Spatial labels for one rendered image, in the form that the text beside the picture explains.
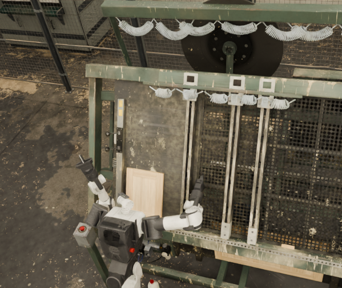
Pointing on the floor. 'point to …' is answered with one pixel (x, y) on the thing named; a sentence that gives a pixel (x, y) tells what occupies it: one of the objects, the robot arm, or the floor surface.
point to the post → (99, 263)
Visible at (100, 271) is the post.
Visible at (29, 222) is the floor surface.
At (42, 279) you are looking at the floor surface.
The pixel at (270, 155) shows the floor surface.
